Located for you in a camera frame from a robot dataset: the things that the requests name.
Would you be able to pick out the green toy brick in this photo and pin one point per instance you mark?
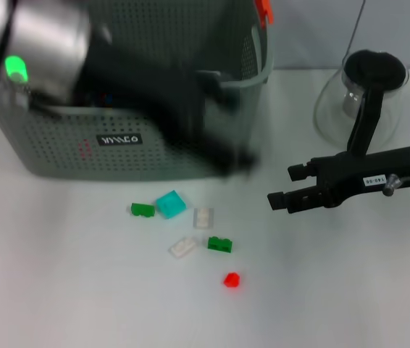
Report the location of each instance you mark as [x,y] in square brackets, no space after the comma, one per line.
[220,245]
[142,209]

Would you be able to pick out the clear cyan toy tile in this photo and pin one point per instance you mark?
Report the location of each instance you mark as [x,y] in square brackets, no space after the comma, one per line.
[171,204]

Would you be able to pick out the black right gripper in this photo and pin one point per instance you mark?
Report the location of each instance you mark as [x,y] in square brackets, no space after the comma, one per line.
[350,177]

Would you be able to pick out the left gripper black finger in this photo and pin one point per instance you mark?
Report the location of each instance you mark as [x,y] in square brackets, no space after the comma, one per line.
[243,163]

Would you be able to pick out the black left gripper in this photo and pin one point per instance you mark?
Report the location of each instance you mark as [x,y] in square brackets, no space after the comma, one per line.
[147,90]

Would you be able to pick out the white toy plate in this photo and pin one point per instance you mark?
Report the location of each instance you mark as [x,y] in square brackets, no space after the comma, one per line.
[203,218]
[183,248]

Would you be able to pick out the grey perforated storage bin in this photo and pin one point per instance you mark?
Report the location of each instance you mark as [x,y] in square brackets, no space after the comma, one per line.
[63,156]

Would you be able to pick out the small red toy brick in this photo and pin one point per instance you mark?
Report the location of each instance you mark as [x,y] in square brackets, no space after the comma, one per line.
[232,281]

